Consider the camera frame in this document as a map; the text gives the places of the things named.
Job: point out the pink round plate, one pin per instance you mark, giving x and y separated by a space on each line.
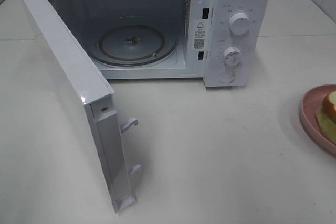
310 103

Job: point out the upper white power knob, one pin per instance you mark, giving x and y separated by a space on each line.
239 23

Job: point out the white timer knob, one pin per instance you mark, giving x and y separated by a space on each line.
232 56

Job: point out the glass microwave turntable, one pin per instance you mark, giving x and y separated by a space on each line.
133 41

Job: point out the white microwave door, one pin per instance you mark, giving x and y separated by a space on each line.
86 97

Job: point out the white bread sandwich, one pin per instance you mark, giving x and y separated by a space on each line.
325 115

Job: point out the round door release button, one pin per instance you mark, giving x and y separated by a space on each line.
227 76

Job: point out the white microwave oven body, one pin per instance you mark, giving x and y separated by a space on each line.
204 36

